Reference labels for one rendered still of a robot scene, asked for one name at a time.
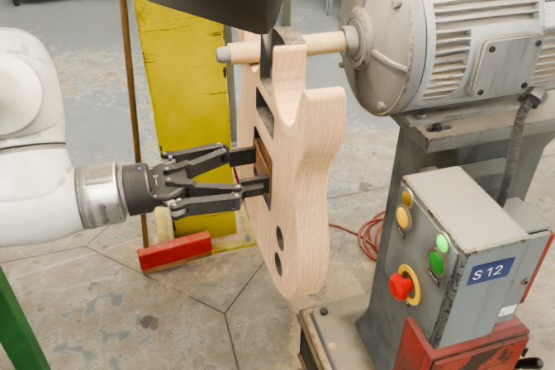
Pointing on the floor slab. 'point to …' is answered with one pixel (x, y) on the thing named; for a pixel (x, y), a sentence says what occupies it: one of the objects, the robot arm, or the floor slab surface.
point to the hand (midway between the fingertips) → (259, 168)
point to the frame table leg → (18, 332)
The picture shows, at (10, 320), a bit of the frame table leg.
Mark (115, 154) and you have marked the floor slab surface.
